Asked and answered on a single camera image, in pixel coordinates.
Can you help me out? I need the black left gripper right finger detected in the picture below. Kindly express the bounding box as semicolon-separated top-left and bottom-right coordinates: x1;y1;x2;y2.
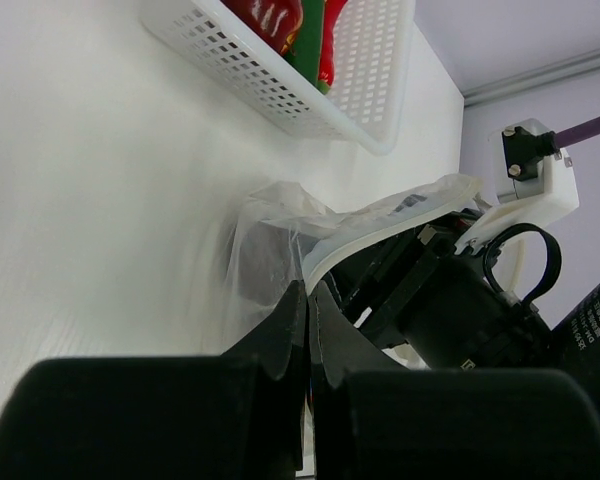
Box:
308;285;600;479

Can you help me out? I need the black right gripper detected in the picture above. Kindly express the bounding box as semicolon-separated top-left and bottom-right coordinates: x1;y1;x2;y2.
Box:
324;209;555;369

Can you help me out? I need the green fake cucumber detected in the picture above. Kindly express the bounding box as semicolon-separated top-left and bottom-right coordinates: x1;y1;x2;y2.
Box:
284;0;331;95

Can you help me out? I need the clear polka dot zip bag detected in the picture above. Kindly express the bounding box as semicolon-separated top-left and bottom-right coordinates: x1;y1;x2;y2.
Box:
222;174;482;345

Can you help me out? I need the white perforated plastic basket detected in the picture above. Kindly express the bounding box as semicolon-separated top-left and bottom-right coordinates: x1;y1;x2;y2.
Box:
139;1;416;155

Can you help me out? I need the red fake apple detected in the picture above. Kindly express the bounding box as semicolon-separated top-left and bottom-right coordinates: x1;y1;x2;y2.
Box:
222;0;304;55

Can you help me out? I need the dark maroon fake fruit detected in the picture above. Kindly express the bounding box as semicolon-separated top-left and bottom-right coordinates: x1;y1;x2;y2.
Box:
232;222;301;306

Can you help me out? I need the red fake chili pepper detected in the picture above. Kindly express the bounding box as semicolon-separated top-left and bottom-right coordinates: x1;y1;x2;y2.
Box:
317;0;348;95

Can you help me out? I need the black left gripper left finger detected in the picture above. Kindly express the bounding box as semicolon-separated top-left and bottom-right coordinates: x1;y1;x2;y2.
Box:
0;281;308;479

